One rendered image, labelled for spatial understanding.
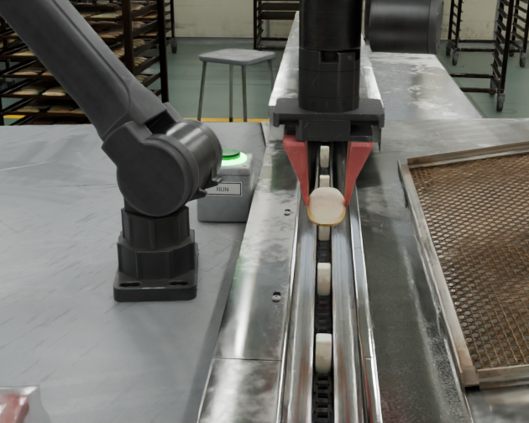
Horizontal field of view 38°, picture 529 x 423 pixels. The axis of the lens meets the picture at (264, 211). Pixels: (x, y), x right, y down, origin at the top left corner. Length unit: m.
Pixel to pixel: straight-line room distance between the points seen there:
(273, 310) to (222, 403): 0.15
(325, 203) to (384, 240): 0.22
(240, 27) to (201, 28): 0.39
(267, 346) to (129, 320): 0.19
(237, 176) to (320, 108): 0.29
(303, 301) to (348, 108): 0.19
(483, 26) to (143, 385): 7.39
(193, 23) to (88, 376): 7.27
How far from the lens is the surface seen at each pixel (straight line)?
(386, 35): 0.69
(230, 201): 1.00
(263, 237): 0.86
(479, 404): 0.56
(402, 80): 1.94
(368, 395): 0.59
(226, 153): 1.01
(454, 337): 0.62
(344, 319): 0.72
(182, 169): 0.75
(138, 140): 0.76
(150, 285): 0.81
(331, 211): 0.74
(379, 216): 1.04
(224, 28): 7.85
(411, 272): 0.89
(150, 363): 0.71
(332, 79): 0.71
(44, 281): 0.88
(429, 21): 0.69
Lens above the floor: 1.19
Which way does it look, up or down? 21 degrees down
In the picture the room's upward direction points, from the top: straight up
